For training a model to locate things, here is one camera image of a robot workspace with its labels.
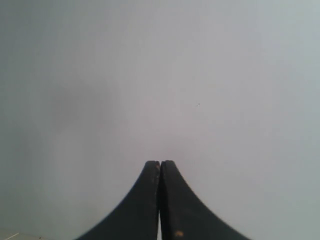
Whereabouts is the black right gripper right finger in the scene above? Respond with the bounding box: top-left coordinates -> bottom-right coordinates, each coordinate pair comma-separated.
158,160 -> 248,240

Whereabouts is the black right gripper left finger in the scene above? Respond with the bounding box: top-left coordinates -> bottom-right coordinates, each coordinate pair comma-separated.
79,161 -> 160,240

